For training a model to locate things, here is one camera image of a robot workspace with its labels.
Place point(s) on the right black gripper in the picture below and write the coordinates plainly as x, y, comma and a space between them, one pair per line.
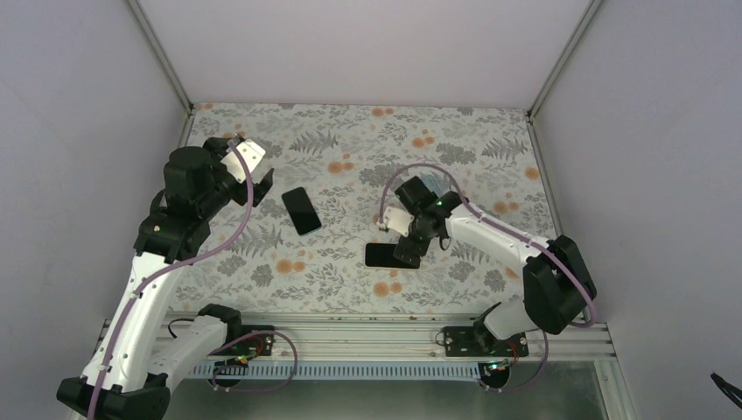
420, 249

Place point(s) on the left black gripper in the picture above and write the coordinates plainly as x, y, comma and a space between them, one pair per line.
215, 146

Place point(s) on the green phone black screen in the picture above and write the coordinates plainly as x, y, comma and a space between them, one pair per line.
301, 211

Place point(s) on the light blue phone case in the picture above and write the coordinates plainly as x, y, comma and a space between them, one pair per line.
436, 183

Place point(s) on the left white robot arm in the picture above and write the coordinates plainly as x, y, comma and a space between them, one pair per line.
126, 377

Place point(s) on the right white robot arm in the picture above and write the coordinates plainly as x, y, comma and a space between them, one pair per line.
557, 285

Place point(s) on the floral patterned table mat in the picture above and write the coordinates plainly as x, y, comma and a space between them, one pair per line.
343, 157

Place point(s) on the black object at edge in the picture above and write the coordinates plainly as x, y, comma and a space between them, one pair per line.
729, 390

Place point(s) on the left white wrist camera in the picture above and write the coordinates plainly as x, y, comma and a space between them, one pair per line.
248, 154

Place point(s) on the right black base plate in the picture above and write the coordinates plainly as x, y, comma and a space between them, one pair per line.
477, 341

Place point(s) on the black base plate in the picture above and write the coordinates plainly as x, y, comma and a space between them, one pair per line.
477, 341
254, 341

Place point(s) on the aluminium mounting rail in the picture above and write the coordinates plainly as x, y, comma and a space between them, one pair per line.
403, 337

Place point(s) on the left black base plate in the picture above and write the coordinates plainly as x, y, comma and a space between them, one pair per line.
254, 341

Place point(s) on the left aluminium corner post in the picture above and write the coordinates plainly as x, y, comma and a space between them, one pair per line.
157, 48

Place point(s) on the aluminium corner post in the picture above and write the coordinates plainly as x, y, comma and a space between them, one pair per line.
582, 27
157, 48

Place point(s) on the slotted grey cable duct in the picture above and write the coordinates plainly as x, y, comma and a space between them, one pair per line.
354, 371

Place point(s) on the right aluminium corner post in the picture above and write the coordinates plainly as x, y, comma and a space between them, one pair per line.
582, 27

